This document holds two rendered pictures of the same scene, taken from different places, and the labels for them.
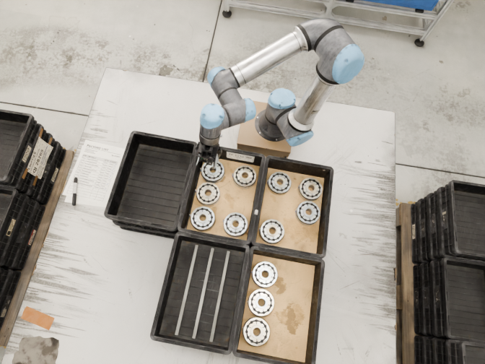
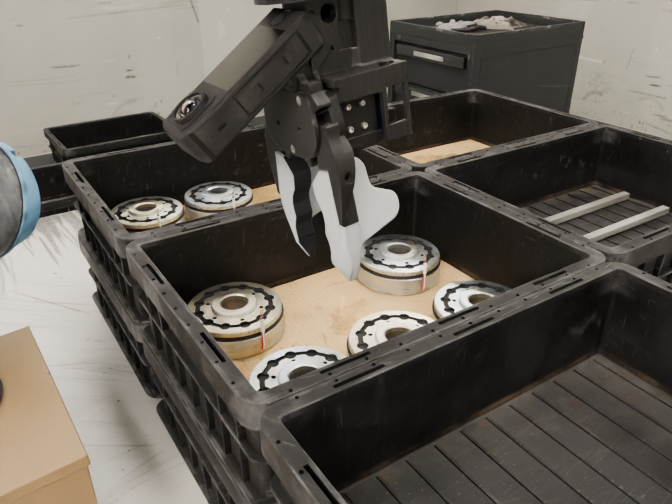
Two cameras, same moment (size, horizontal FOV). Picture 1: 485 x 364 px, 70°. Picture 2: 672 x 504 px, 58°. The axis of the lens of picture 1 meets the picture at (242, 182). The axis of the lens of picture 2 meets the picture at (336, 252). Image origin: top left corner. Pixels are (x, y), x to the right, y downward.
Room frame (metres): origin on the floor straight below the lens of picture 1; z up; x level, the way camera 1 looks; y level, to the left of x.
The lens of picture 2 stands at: (0.81, 0.50, 1.22)
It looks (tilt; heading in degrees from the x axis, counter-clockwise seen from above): 28 degrees down; 233
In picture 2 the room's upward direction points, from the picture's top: straight up
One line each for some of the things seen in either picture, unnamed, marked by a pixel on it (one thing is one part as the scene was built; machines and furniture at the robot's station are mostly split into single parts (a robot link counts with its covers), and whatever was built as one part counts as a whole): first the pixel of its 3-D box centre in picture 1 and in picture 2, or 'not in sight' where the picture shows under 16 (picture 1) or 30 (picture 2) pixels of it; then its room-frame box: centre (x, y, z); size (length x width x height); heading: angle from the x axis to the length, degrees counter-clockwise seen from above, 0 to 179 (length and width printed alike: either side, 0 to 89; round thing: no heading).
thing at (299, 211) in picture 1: (308, 212); (218, 194); (0.44, -0.30, 0.86); 0.10 x 0.10 x 0.01
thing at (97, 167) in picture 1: (94, 172); not in sight; (0.55, 0.72, 0.70); 0.33 x 0.23 x 0.01; 178
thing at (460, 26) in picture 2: not in sight; (451, 26); (-1.04, -1.23, 0.88); 0.25 x 0.19 x 0.03; 178
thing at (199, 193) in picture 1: (208, 193); (399, 340); (0.47, 0.14, 0.86); 0.10 x 0.10 x 0.01
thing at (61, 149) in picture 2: not in sight; (122, 188); (0.19, -1.65, 0.37); 0.40 x 0.30 x 0.45; 178
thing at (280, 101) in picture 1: (281, 105); not in sight; (0.89, -0.13, 0.96); 0.13 x 0.12 x 0.14; 33
